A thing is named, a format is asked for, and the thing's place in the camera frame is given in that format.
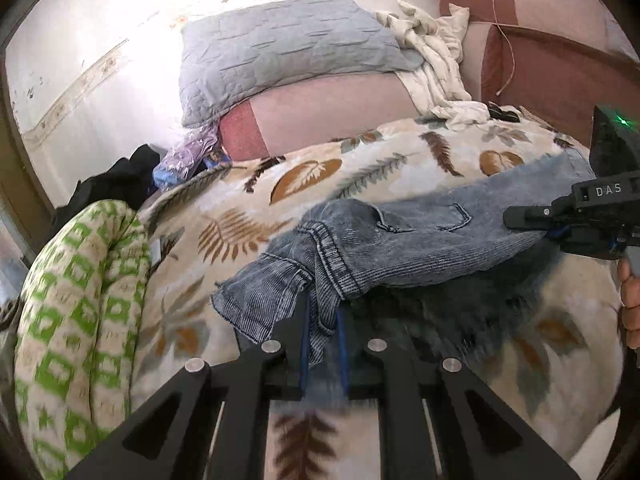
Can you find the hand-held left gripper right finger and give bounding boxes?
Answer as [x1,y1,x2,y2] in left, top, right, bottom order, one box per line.
[337,306,583,480]

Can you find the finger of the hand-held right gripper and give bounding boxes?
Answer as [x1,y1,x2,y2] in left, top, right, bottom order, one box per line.
[502,202,555,232]

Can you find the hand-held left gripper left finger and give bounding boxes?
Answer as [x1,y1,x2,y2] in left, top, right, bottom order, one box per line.
[65,287,311,480]

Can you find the blue denim pants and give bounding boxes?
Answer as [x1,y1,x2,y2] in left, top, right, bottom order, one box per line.
[211,152,598,406]

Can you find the person's right hand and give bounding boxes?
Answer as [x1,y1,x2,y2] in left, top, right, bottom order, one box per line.
[616,255,640,333]

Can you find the leaf printed blanket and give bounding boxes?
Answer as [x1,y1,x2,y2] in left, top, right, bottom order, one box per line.
[132,115,626,480]

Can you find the pink upholstered backrest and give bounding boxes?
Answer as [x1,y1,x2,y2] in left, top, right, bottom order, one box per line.
[439,0,640,147]

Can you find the cream crumpled cloth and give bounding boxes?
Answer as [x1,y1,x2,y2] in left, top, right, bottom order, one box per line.
[375,0,493,126]

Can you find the purple plastic bag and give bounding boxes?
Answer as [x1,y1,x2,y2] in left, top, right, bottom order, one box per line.
[152,122,233,192]

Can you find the green white checkered blanket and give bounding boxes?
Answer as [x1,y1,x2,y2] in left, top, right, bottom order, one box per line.
[14,199,153,480]

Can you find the pink bolster cushion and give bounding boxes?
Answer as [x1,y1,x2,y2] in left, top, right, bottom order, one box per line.
[219,72,421,161]

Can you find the black cloth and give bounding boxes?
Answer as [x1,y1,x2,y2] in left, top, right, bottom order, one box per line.
[67,144,162,211]

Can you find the grey quilted pillow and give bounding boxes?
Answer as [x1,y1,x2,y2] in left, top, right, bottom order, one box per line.
[179,0,426,128]

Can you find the thin pink cable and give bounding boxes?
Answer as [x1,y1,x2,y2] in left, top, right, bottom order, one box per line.
[490,0,517,98]

